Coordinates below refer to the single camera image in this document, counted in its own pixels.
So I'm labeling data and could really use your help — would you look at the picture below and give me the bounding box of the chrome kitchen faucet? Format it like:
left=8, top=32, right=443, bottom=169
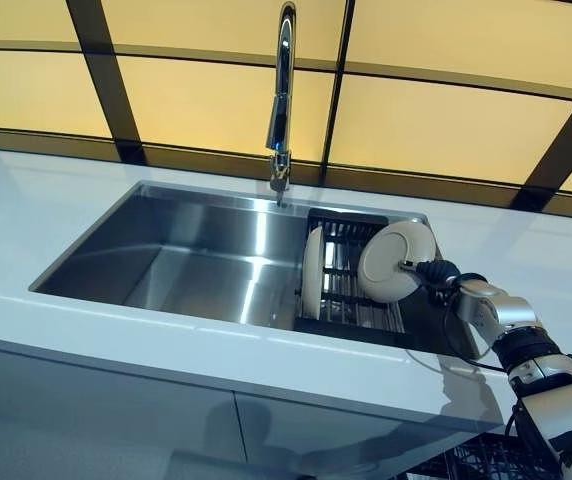
left=264, top=1, right=298, bottom=207

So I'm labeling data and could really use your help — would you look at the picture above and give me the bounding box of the cream round plate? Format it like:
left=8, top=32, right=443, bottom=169
left=358, top=219, right=437, bottom=304
left=301, top=225, right=326, bottom=319

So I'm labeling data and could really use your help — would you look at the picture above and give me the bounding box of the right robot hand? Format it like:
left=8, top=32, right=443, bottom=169
left=396, top=258, right=462, bottom=301

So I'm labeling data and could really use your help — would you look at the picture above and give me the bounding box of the dishwasher upper wire rack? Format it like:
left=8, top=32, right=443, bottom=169
left=405, top=432, right=562, bottom=480

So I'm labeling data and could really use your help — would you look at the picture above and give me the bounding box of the stainless steel sink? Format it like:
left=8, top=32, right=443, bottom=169
left=29, top=180, right=482, bottom=359

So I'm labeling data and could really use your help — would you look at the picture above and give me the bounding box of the white glossy cabinet door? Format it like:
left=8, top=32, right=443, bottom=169
left=0, top=344, right=247, bottom=469
left=233, top=392, right=467, bottom=480

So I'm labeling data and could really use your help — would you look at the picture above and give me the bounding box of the black sink drain rack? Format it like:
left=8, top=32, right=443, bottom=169
left=293, top=207, right=413, bottom=347

